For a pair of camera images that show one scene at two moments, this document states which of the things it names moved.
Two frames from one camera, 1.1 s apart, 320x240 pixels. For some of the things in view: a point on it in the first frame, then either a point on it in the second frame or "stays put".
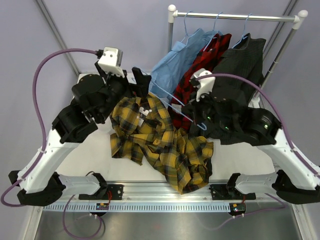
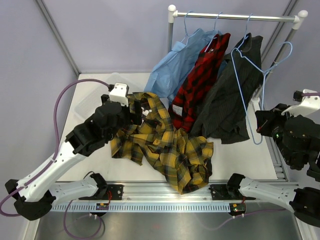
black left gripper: [132, 89] -> [133, 118]
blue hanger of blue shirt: [185, 26] stays put
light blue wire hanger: [198, 124] -> [287, 50]
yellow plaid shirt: [144, 129] stays put
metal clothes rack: [298, 20] stays put
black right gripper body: [204, 109] -> [272, 124]
